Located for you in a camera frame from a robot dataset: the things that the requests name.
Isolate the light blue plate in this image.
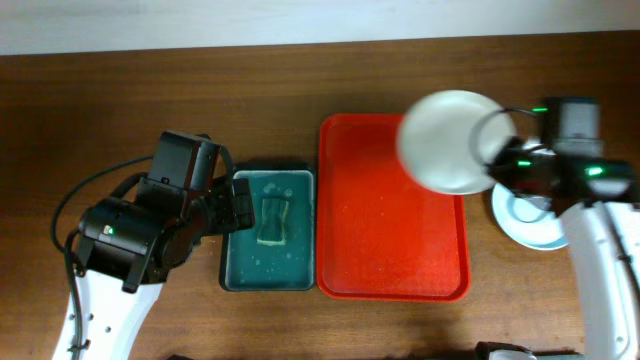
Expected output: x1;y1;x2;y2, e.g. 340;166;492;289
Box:
491;184;568;251

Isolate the red plastic tray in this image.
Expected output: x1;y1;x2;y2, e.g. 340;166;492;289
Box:
316;114;471;303

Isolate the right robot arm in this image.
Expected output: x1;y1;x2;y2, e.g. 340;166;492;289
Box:
487;97;639;359

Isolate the white plate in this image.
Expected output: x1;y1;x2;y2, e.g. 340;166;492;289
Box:
396;90;516;195

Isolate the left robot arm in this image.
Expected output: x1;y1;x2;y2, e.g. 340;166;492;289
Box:
53;131;255;359

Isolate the dark green tray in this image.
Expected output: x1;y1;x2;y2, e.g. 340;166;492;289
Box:
219;163;316;292

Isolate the green yellow sponge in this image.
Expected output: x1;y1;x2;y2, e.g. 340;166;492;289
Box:
257;198;289;246

